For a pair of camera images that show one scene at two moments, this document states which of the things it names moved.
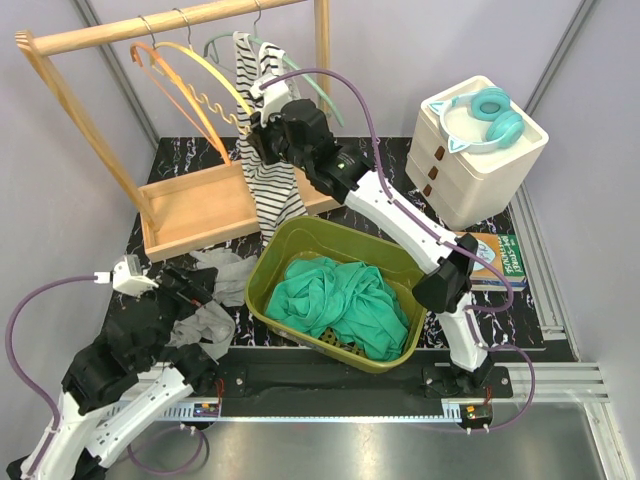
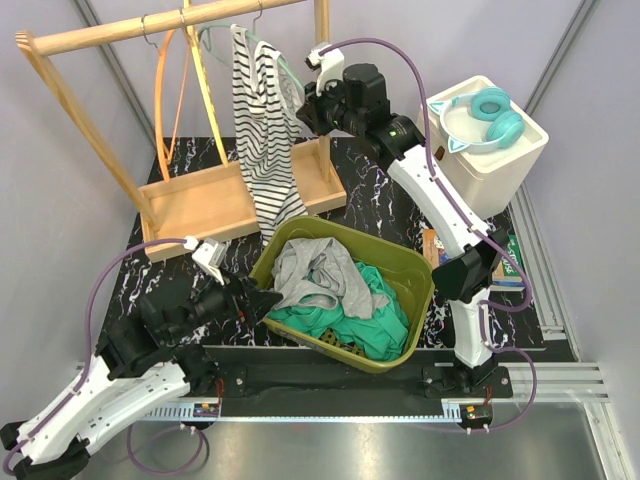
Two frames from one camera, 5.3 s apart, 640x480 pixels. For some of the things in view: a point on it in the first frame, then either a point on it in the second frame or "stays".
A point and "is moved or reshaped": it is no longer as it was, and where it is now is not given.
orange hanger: x=134 y=52 -> x=166 y=158
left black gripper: x=197 y=287 -> x=258 y=303
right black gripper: x=258 y=138 -> x=310 y=110
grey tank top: x=212 y=326 is moved or reshaped
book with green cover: x=504 y=251 stays
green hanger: x=287 y=61 is moved or reshaped
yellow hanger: x=208 y=63 -> x=207 y=86
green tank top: x=352 y=299 stays
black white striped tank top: x=266 y=88 stays
